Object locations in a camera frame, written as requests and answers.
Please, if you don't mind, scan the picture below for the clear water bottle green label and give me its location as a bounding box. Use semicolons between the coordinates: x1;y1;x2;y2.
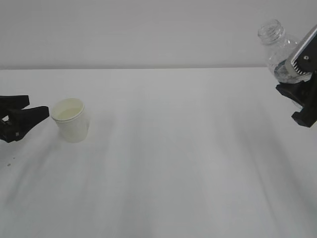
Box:
258;20;311;83

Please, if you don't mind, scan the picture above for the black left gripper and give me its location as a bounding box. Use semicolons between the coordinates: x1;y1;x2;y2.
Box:
0;95;49;143

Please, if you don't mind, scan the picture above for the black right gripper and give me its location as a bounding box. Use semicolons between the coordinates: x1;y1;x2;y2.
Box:
276;71;317;128

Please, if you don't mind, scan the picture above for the white paper cup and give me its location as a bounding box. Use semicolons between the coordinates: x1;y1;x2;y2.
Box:
51;98;89;143

